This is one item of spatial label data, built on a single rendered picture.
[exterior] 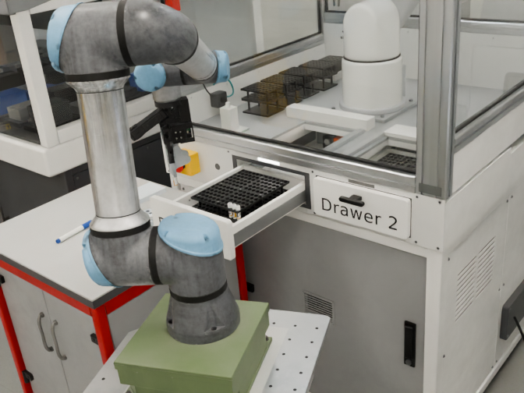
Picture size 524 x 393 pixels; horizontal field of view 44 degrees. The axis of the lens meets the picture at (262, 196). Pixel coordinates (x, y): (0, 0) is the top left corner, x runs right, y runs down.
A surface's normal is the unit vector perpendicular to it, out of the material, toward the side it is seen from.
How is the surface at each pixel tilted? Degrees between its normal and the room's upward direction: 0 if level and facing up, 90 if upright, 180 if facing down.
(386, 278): 90
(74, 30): 66
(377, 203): 90
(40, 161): 90
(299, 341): 0
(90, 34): 75
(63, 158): 90
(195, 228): 7
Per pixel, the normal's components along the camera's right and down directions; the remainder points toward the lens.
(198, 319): -0.05, 0.12
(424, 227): -0.64, 0.37
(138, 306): 0.76, 0.22
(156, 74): -0.07, 0.41
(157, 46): 0.53, 0.56
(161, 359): -0.09, -0.91
